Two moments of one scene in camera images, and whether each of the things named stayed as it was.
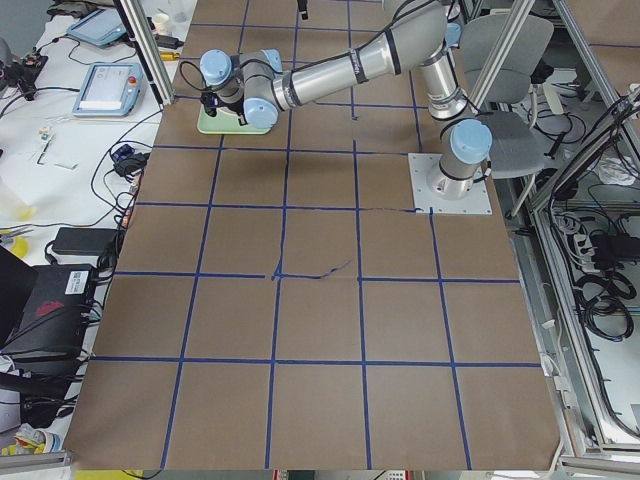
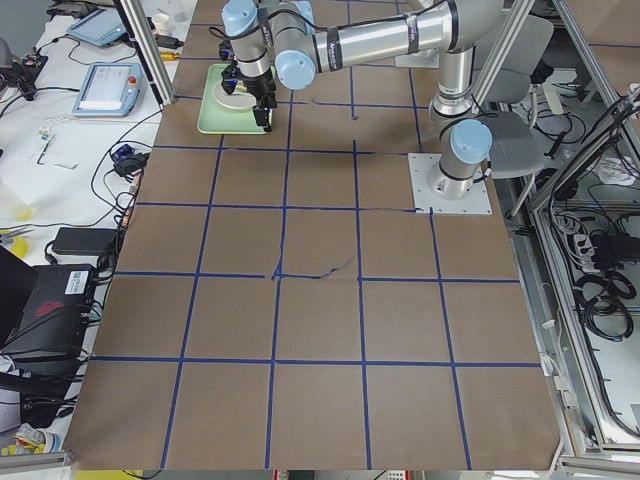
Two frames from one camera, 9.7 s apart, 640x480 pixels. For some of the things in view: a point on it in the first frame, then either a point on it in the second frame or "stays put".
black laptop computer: (45, 310) stays put
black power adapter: (86, 241) stays put
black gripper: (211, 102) → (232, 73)
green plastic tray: (225, 122) stays put
